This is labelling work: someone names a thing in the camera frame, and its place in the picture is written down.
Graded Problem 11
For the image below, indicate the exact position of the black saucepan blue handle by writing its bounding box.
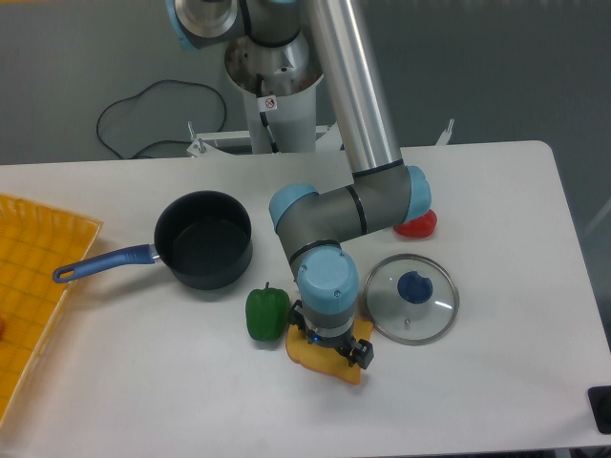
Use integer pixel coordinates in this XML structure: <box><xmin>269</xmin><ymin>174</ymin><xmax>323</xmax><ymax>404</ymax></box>
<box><xmin>53</xmin><ymin>191</ymin><xmax>253</xmax><ymax>291</ymax></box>

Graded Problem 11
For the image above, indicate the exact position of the black cable on floor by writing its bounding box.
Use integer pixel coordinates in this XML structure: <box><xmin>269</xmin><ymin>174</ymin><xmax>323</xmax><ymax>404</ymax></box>
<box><xmin>95</xmin><ymin>79</ymin><xmax>227</xmax><ymax>160</ymax></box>

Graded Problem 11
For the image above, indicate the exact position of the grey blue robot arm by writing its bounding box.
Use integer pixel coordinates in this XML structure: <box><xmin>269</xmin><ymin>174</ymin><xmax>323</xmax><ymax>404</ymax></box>
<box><xmin>166</xmin><ymin>1</ymin><xmax>431</xmax><ymax>367</ymax></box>

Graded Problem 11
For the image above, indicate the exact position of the yellow woven tray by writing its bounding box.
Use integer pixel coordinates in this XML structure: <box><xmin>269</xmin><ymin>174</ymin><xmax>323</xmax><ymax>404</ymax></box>
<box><xmin>1</xmin><ymin>194</ymin><xmax>103</xmax><ymax>418</ymax></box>

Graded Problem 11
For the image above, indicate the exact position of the black device at table edge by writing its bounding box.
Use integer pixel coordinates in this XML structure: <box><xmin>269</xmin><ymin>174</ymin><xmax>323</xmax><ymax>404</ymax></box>
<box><xmin>587</xmin><ymin>385</ymin><xmax>611</xmax><ymax>435</ymax></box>

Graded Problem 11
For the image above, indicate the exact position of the glass pot lid blue knob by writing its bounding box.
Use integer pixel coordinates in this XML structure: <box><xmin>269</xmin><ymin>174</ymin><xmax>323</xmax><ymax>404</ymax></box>
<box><xmin>363</xmin><ymin>254</ymin><xmax>460</xmax><ymax>346</ymax></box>

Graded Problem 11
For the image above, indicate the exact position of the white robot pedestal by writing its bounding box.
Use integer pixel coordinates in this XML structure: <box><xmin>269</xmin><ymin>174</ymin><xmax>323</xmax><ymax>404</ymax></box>
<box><xmin>224</xmin><ymin>26</ymin><xmax>323</xmax><ymax>154</ymax></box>

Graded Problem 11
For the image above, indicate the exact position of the white metal mounting bracket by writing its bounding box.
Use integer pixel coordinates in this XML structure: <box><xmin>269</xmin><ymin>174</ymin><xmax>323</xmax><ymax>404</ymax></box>
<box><xmin>185</xmin><ymin>117</ymin><xmax>455</xmax><ymax>157</ymax></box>

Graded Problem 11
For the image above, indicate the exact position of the green bell pepper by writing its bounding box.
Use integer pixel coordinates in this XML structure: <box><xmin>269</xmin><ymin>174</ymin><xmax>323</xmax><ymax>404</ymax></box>
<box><xmin>245</xmin><ymin>282</ymin><xmax>290</xmax><ymax>343</ymax></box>

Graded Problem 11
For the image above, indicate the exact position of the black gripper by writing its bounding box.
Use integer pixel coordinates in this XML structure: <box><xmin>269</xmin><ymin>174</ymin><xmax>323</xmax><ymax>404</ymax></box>
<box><xmin>287</xmin><ymin>300</ymin><xmax>373</xmax><ymax>369</ymax></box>

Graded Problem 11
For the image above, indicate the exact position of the red bell pepper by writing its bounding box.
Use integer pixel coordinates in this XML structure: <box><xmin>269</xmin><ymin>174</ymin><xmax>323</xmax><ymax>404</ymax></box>
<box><xmin>392</xmin><ymin>209</ymin><xmax>437</xmax><ymax>239</ymax></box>

